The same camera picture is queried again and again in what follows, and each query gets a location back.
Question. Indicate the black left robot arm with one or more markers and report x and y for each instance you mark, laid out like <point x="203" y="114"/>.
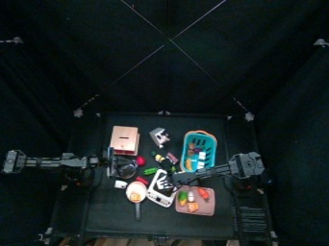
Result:
<point x="48" y="161"/>

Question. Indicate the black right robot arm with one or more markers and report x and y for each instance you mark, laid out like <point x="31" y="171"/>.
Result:
<point x="240" y="166"/>

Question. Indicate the pink toy cleaver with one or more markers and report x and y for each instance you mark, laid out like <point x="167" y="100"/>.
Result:
<point x="172" y="158"/>

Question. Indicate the small green toy piece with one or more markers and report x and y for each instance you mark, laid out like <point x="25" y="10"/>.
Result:
<point x="153" y="153"/>
<point x="173" y="168"/>

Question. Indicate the red toy strawberry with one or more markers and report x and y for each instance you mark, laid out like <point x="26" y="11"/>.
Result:
<point x="141" y="160"/>

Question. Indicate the small white toy cup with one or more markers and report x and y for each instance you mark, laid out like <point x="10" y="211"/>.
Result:
<point x="121" y="184"/>

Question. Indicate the yellow toy banana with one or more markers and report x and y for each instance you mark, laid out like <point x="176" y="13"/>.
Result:
<point x="189" y="164"/>

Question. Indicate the red toy food piece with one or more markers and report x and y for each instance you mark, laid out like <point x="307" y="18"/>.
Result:
<point x="143" y="180"/>

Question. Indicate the toy corn cob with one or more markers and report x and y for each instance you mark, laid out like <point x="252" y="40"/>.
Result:
<point x="183" y="198"/>

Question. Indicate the white toy egg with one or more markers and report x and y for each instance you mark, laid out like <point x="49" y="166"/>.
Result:
<point x="191" y="196"/>

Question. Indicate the green toy vegetable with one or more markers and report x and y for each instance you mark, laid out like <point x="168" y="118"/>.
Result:
<point x="151" y="171"/>

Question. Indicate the orange toy carrot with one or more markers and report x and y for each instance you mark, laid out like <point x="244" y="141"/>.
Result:
<point x="204" y="194"/>

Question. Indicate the pink toy toaster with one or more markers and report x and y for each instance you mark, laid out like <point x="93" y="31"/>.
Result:
<point x="125" y="139"/>

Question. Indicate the toy frying pan with egg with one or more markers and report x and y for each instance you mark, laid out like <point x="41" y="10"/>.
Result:
<point x="137" y="193"/>

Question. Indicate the white toy carton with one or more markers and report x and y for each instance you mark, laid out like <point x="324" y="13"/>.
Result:
<point x="203" y="156"/>

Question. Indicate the yellow toy food piece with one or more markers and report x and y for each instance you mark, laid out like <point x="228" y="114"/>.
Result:
<point x="160" y="158"/>

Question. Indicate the pink toy cutting board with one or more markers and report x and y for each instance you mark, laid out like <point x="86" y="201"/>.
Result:
<point x="196" y="201"/>

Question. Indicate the teal basket orange rim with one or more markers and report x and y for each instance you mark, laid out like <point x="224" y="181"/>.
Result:
<point x="200" y="150"/>

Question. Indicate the orange toy food slice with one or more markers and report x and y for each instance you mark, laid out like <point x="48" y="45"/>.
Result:
<point x="193" y="207"/>

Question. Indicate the brown toy food piece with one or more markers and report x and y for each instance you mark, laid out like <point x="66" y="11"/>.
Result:
<point x="193" y="146"/>

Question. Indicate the grey toy coffee machine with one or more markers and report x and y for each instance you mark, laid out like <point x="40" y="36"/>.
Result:
<point x="160" y="136"/>

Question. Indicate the grey frame clamp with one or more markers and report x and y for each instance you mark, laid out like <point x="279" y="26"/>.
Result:
<point x="164" y="112"/>
<point x="320" y="42"/>
<point x="78" y="112"/>
<point x="17" y="40"/>
<point x="249" y="116"/>

